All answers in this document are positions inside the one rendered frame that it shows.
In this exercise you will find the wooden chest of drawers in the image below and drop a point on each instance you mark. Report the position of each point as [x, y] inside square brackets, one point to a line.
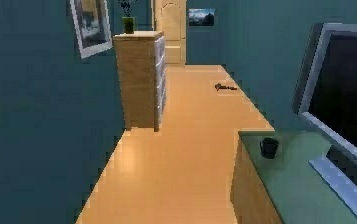
[139, 80]

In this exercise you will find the small black floor object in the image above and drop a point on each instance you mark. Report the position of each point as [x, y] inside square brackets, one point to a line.
[223, 87]

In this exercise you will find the pale wooden room door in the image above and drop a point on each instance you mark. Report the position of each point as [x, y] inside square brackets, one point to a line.
[172, 31]

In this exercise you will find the black mug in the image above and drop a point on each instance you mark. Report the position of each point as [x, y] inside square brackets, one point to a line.
[269, 147]

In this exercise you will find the house plant in green pot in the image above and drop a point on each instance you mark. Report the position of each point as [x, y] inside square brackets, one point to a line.
[129, 24]

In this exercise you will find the wooden cabinet with green top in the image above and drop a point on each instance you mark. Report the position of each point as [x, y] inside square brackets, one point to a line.
[286, 186]

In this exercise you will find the silver television set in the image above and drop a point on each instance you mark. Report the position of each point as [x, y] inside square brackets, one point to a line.
[342, 100]

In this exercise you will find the landscape wall picture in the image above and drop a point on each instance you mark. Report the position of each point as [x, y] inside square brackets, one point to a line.
[201, 17]

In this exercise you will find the white framed wall picture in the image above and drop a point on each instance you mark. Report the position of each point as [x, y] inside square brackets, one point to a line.
[90, 26]

